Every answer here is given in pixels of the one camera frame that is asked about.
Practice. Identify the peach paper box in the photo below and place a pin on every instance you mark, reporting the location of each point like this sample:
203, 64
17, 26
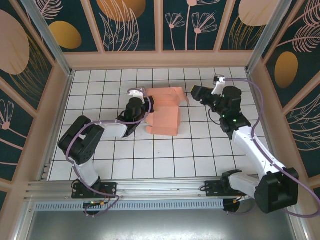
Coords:
165, 117

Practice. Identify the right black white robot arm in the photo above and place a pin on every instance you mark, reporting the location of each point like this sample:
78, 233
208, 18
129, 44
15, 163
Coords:
250, 147

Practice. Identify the small electronics board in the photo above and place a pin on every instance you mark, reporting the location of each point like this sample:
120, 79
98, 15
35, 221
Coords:
93, 203

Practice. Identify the grey metal sheet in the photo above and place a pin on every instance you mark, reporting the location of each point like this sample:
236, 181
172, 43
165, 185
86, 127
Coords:
160, 225

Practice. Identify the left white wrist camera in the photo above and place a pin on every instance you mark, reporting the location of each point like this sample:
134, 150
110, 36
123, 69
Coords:
137, 92

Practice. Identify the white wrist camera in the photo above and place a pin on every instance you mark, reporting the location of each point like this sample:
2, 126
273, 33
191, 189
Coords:
137, 92
218, 83

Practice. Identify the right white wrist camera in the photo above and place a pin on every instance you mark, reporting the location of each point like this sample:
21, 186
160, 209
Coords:
218, 83

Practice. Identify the thin aluminium side rail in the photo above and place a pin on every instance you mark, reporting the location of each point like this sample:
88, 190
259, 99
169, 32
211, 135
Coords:
255, 100
64, 105

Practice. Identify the aluminium corner post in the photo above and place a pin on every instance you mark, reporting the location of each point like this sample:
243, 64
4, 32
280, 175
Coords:
263, 37
49, 37

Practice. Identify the aluminium mounting rail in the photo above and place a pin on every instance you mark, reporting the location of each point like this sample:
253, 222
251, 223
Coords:
162, 183

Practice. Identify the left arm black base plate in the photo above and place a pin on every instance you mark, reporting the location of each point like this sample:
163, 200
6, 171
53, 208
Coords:
110, 188

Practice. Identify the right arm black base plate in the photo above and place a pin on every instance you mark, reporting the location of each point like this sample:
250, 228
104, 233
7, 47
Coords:
212, 188

